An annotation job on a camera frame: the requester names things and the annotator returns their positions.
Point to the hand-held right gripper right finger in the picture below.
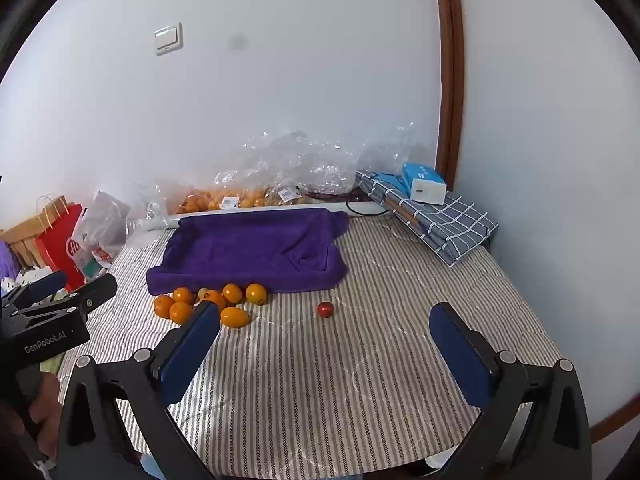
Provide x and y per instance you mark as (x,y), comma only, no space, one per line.
(460,360)

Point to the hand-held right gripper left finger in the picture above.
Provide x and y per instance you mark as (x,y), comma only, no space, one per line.
(190,355)

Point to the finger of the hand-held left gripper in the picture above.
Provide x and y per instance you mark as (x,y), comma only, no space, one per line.
(95,292)
(45,282)

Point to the mandarin orange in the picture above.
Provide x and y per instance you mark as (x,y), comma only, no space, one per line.
(256,293)
(216,298)
(163,306)
(183,295)
(232,293)
(180,312)

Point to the red cherry tomato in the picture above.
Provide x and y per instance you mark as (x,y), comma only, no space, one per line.
(325,309)

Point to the person's left hand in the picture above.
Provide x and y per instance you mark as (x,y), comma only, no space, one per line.
(47,410)

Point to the red paper bag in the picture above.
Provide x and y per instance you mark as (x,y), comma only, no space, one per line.
(62,250)

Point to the brown paper bag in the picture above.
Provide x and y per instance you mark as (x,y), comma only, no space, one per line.
(25,245)

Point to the oval yellow-orange citrus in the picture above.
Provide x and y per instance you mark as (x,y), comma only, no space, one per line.
(235,317)

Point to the white printed plastic bag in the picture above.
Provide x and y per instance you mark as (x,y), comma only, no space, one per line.
(102,225)

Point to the small clear plastic bag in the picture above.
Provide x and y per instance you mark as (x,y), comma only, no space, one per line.
(145,210)

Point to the purple towel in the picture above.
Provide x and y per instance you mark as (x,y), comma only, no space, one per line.
(240,250)

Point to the striped bed sheet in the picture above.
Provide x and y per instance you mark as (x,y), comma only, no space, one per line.
(325,370)

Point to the clear bag of oranges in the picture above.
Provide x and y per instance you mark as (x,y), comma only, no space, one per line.
(220,199)

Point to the brown wooden baseboard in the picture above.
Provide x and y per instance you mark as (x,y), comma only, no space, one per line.
(615,420)

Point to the blue and white tissue box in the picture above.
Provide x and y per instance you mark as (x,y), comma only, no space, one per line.
(424,182)

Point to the blue packet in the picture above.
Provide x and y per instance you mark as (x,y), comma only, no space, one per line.
(390,182)

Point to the large crumpled clear plastic bag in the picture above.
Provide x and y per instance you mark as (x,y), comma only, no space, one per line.
(300,160)

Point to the white light switch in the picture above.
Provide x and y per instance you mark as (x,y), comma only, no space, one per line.
(167,39)

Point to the brown wooden door frame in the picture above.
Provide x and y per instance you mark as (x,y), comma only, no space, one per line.
(447,60)

